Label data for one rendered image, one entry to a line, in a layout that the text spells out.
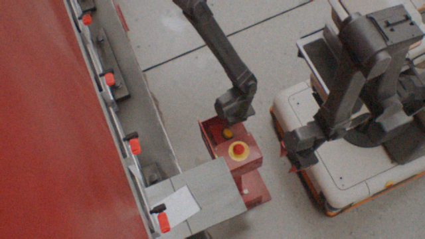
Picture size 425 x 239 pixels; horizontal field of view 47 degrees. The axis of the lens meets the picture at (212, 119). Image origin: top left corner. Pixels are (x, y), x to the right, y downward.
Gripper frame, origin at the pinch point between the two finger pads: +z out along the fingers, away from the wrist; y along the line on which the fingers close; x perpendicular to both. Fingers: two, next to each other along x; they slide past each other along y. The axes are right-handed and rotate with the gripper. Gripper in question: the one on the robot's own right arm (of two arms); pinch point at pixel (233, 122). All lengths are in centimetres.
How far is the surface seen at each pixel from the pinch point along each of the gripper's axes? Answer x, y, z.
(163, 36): -97, -19, 78
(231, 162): 12.4, 6.1, 3.8
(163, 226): 35, 44, -42
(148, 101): -17.3, 25.3, -1.2
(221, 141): 2.4, 4.5, 7.7
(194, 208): 26.8, 28.7, -13.5
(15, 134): 39, 64, -110
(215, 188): 23.8, 21.0, -15.2
